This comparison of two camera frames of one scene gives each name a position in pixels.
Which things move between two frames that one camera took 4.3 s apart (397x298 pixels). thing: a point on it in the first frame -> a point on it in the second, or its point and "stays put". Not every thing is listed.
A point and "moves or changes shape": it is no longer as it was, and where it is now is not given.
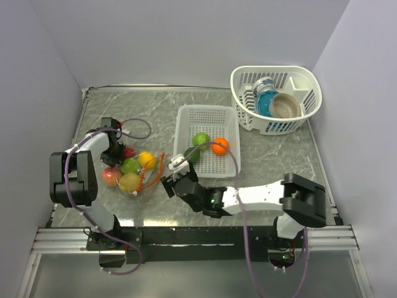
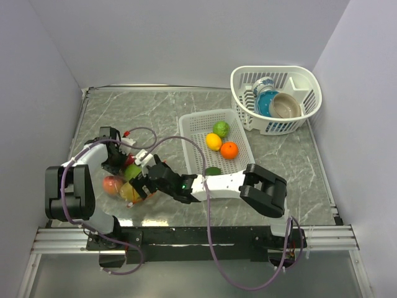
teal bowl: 262,102 stays put
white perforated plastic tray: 216,121 moves or changes shape
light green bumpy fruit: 200,139 -> 221,128
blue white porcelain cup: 263,84 stays put
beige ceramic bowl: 283,105 stays put
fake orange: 218,149 moves or changes shape
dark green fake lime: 193,158 -> 213,171
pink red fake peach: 110,176 moves or changes shape
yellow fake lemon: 147,159 moves or changes shape
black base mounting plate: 188,244 stays put
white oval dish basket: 277,100 stays put
